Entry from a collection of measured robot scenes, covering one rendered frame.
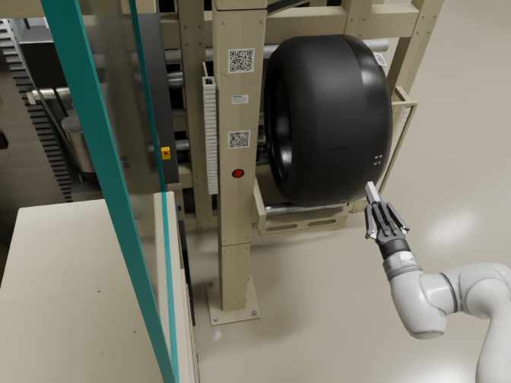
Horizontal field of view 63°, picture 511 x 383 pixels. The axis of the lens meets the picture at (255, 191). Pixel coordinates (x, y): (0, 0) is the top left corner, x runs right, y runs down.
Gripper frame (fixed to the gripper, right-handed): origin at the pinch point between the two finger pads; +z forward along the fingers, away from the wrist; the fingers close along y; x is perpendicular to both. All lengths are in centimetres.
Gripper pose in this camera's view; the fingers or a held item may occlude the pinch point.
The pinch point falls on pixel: (372, 194)
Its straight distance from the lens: 127.1
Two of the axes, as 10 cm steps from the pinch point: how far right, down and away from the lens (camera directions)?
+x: -0.8, 5.6, 8.3
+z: -1.8, -8.2, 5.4
